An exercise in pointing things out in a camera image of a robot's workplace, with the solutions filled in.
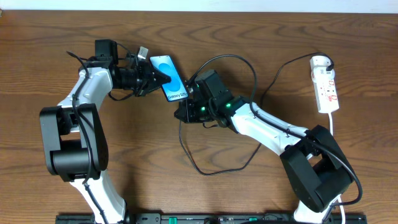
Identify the blue screen Galaxy smartphone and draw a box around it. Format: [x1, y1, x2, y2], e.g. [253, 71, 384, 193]
[149, 55, 190, 103]

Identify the black USB charging cable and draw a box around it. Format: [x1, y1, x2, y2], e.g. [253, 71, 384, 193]
[178, 52, 335, 176]

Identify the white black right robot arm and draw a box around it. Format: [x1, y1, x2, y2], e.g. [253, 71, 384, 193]
[174, 70, 359, 223]

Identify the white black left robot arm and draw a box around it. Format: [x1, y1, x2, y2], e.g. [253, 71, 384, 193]
[39, 39, 171, 223]

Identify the white power strip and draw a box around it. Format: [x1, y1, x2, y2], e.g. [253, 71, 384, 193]
[311, 67, 340, 114]

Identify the white USB wall charger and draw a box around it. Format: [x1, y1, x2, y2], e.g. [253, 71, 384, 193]
[310, 55, 334, 72]

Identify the white power strip cord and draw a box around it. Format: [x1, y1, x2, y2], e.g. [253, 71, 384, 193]
[327, 112, 346, 224]

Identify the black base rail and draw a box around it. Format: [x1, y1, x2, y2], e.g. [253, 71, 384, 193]
[55, 213, 368, 224]

